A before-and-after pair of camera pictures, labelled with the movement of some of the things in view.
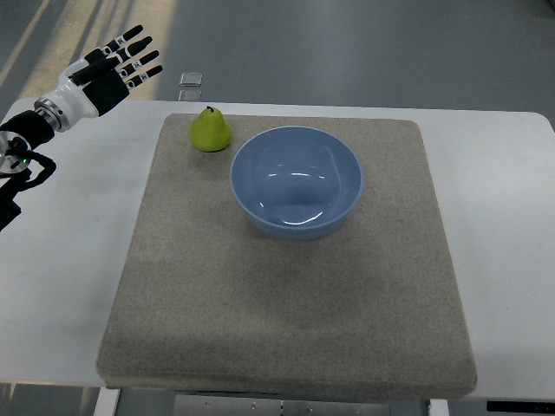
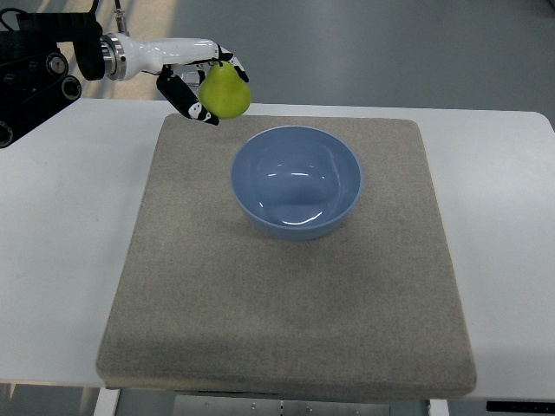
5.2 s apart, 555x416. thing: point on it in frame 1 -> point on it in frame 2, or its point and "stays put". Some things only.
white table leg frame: [107, 400] stays put
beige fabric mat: [213, 305] stays put
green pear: [210, 132] -> [222, 94]
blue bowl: [296, 183] stays put
